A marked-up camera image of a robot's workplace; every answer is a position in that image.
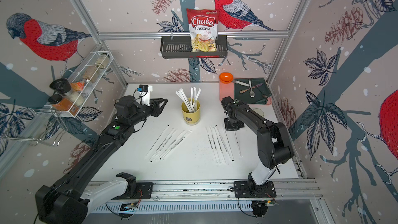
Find pink tray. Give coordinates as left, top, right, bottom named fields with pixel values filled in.
left=219, top=80, right=273, bottom=106

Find eleventh straw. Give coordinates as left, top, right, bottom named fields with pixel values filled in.
left=233, top=131, right=242, bottom=157

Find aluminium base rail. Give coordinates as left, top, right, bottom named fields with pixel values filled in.
left=94, top=179, right=323, bottom=215

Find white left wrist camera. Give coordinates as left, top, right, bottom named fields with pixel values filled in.
left=137, top=85, right=153, bottom=106

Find black wall basket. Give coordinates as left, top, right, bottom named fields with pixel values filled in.
left=160, top=35, right=228, bottom=59

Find orange bowl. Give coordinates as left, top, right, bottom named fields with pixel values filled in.
left=219, top=72, right=234, bottom=84

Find white handle knife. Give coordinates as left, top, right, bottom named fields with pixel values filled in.
left=233, top=80, right=250, bottom=87

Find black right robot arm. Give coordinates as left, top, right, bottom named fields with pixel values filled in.
left=221, top=96, right=294, bottom=193

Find yellow straw cup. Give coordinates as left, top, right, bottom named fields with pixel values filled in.
left=181, top=101, right=201, bottom=125

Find bundle wrapped straws in cup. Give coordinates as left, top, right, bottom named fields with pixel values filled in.
left=175, top=87, right=202, bottom=114

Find black lid spice jar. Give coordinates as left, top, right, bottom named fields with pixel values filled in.
left=49, top=78, right=72, bottom=94

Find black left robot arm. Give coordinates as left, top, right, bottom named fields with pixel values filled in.
left=35, top=95, right=168, bottom=224

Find green mat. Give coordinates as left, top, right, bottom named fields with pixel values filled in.
left=233, top=78, right=272, bottom=105

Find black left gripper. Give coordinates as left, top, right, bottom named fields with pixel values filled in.
left=129, top=96, right=168, bottom=127

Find white wire spice rack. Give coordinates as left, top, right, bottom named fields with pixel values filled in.
left=40, top=51, right=114, bottom=118

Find Chuba cassava chips bag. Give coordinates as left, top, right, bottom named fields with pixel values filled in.
left=187, top=9, right=219, bottom=52

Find orange spice jar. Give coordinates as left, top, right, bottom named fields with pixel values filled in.
left=48, top=94, right=79, bottom=114

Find metal spoon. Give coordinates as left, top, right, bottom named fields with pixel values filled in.
left=248, top=79, right=255, bottom=98

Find wooden spoon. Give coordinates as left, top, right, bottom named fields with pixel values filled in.
left=239, top=83, right=264, bottom=94

